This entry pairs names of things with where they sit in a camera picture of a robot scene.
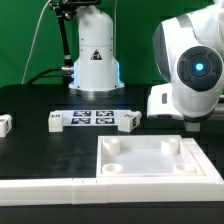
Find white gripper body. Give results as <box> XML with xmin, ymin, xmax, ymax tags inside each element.
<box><xmin>147</xmin><ymin>84</ymin><xmax>224</xmax><ymax>121</ymax></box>

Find white square tabletop part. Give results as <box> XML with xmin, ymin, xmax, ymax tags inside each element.
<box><xmin>96</xmin><ymin>135</ymin><xmax>205</xmax><ymax>178</ymax></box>

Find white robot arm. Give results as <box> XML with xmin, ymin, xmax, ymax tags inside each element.
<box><xmin>69</xmin><ymin>0</ymin><xmax>224</xmax><ymax>122</ymax></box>

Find white L-shaped obstacle fence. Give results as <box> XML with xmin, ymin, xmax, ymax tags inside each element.
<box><xmin>0</xmin><ymin>137</ymin><xmax>224</xmax><ymax>206</ymax></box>

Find fiducial marker sheet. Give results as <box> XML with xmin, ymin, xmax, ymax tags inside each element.
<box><xmin>63</xmin><ymin>110</ymin><xmax>121</xmax><ymax>126</ymax></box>

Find black cables at base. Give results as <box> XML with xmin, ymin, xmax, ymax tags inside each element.
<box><xmin>25</xmin><ymin>65</ymin><xmax>75</xmax><ymax>86</ymax></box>

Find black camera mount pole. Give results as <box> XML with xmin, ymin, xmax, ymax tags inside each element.
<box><xmin>48</xmin><ymin>0</ymin><xmax>103</xmax><ymax>88</ymax></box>

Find white cable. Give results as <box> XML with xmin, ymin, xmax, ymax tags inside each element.
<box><xmin>21</xmin><ymin>0</ymin><xmax>54</xmax><ymax>85</ymax></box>

